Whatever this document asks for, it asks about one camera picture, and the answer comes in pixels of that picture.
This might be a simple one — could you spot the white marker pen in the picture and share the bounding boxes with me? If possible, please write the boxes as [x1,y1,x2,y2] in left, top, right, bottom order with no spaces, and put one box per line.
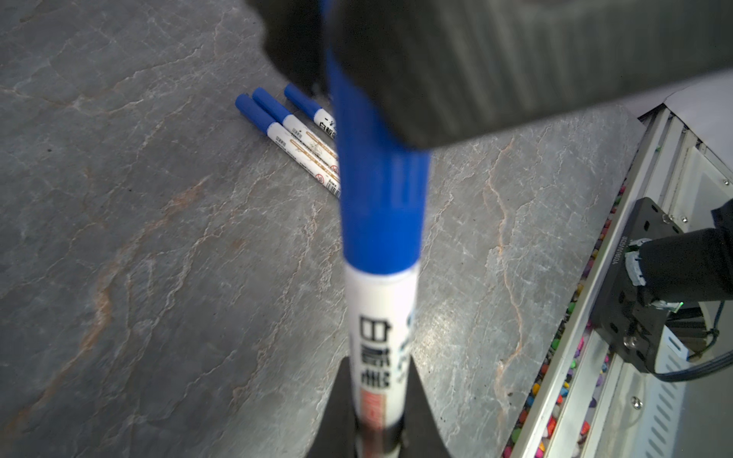
[284,84,336,139]
[252,88,339,175]
[235,94,340,198]
[320,0,431,458]

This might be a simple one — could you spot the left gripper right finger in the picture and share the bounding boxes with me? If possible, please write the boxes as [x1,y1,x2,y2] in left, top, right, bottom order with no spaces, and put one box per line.
[400,360,450,458]

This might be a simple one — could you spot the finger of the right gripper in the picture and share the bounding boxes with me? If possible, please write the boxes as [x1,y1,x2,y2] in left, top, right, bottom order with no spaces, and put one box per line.
[328,0,732,148]
[245,0,328,95]

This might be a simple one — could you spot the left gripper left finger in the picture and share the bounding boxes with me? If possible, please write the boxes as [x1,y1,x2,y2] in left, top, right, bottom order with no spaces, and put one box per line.
[305,357,357,458]

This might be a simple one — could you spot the blue pen cap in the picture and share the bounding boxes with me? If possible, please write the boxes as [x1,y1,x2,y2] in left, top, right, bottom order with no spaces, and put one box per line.
[325,37,431,276]

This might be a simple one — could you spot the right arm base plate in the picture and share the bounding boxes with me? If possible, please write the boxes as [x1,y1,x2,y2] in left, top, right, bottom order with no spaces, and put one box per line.
[590,198,681,373]

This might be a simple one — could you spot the aluminium frame rails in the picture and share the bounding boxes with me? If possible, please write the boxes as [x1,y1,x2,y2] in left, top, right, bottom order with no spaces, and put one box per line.
[503,106,732,457]

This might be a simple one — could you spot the white vented cable duct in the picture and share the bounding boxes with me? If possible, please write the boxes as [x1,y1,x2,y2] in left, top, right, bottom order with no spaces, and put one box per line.
[639,327,690,458]

